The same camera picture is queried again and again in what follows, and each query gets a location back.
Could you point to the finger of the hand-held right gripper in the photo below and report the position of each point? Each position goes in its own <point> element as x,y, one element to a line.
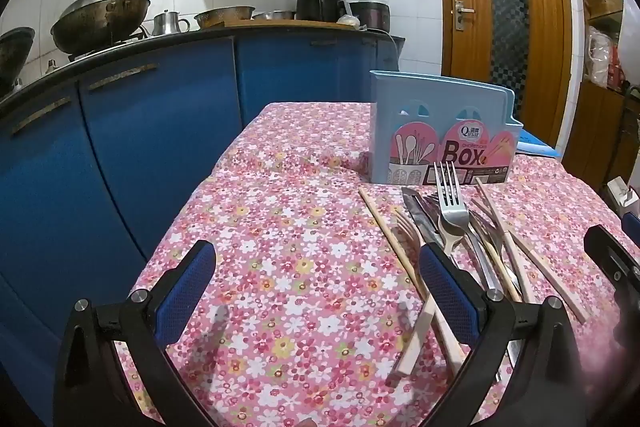
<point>633,224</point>
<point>612,257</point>

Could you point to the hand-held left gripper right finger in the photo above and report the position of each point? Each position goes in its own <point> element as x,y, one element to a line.
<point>447,292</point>

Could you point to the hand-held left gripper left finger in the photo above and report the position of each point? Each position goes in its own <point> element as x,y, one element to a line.
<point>186,292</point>

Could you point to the steel fork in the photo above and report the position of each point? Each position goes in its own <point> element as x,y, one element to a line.
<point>452,212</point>

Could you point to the steel table knife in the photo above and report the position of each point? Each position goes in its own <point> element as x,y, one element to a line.
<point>417,217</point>

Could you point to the blue plastic utensil box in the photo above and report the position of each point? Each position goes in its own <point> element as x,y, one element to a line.
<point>400,127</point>

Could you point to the white small box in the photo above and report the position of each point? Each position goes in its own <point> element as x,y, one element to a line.
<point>620,194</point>

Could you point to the pink floral tablecloth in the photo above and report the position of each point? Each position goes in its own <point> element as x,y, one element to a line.
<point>280,257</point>

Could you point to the wooden shelf unit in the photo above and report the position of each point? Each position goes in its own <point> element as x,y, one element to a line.
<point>590,117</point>

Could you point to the blue flat board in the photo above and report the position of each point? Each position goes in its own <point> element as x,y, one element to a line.
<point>537,144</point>

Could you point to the blue base cabinets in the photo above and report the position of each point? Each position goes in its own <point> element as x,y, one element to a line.
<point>150,147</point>

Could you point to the red packet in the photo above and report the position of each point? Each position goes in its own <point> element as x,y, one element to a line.
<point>617,69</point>

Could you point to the small white plastic bag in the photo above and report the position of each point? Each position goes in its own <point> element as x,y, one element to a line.
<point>598,54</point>

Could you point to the brown cardboard box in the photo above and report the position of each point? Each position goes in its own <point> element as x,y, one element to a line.
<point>602,2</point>

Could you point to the black countertop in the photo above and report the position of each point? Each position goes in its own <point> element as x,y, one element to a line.
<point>200,36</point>

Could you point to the steel kettle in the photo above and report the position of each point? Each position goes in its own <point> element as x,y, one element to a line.
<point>167,23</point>

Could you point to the steel colander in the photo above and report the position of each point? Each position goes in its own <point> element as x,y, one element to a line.
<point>225,16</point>

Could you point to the steel wok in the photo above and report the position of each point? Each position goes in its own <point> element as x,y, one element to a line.
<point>100,22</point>

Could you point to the black rice cooker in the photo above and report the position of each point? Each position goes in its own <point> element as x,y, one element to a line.
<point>372,16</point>

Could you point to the white plastic bag on counter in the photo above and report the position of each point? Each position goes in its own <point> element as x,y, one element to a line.
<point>349,22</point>

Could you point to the steel bowl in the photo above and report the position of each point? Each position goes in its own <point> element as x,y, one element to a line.
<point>275,15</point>

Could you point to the dark frying pan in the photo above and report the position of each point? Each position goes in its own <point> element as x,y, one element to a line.
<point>15,52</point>

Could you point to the black air fryer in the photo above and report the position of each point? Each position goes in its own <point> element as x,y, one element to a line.
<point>317,2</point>

